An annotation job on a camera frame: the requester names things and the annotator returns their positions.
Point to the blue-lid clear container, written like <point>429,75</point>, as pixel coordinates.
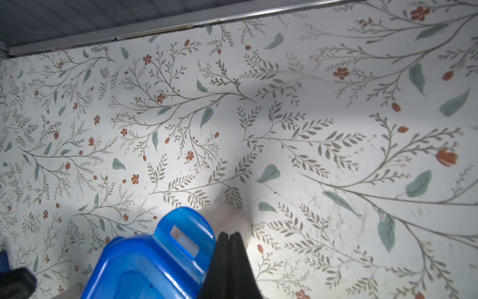
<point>169,264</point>

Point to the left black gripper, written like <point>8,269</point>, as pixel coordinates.
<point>18,284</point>

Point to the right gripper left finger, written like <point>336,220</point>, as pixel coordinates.
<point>216,281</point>

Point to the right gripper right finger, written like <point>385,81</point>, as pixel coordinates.
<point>242,282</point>

